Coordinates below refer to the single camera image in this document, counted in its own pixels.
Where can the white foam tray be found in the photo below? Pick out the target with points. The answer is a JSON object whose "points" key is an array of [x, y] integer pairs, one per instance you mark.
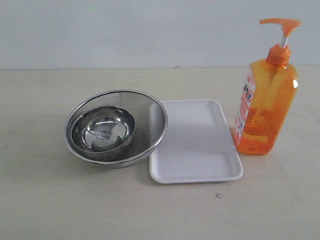
{"points": [[197, 146]]}

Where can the orange soap pump bottle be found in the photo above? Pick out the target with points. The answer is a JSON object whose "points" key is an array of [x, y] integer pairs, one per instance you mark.
{"points": [[267, 94]]}

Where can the small stainless steel bowl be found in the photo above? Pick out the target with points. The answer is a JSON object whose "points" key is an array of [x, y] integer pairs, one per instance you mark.
{"points": [[103, 133]]}

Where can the steel mesh colander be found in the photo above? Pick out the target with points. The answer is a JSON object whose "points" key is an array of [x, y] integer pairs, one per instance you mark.
{"points": [[151, 124]]}

